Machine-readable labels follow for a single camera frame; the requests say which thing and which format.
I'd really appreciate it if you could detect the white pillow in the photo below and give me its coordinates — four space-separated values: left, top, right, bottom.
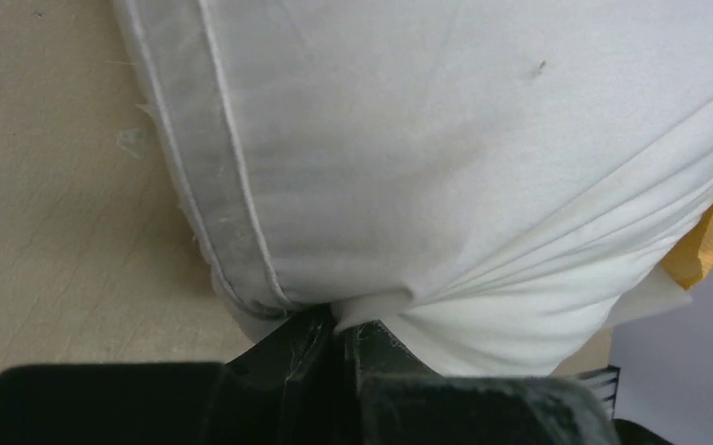
113 1 713 376

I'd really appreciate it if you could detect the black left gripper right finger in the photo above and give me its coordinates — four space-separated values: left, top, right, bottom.
338 322 619 444

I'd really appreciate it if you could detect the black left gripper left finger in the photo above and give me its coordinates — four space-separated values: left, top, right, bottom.
0 308 333 444

